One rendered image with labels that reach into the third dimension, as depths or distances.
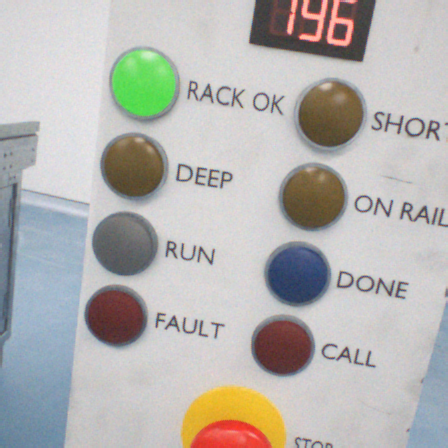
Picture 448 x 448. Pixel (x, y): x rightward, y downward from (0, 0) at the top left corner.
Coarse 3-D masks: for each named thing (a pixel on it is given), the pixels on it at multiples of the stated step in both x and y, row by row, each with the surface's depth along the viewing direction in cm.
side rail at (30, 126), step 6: (0, 126) 145; (6, 126) 149; (12, 126) 152; (18, 126) 156; (24, 126) 160; (30, 126) 164; (36, 126) 169; (0, 132) 146; (6, 132) 149; (12, 132) 153; (18, 132) 157; (24, 132) 161
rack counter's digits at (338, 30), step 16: (272, 0) 21; (288, 0) 21; (304, 0) 21; (320, 0) 21; (336, 0) 21; (352, 0) 21; (272, 16) 22; (288, 16) 22; (304, 16) 21; (320, 16) 21; (336, 16) 21; (352, 16) 21; (272, 32) 22; (288, 32) 22; (304, 32) 22; (320, 32) 22; (336, 32) 22; (352, 32) 22
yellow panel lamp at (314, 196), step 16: (304, 176) 23; (320, 176) 22; (336, 176) 23; (288, 192) 23; (304, 192) 23; (320, 192) 23; (336, 192) 23; (288, 208) 23; (304, 208) 23; (320, 208) 23; (336, 208) 23; (304, 224) 23; (320, 224) 23
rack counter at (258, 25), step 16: (256, 0) 22; (368, 0) 21; (256, 16) 22; (368, 16) 21; (256, 32) 22; (368, 32) 22; (288, 48) 22; (304, 48) 22; (320, 48) 22; (336, 48) 22; (352, 48) 22
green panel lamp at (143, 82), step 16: (128, 64) 22; (144, 64) 22; (160, 64) 22; (128, 80) 22; (144, 80) 22; (160, 80) 22; (128, 96) 22; (144, 96) 22; (160, 96) 22; (144, 112) 22
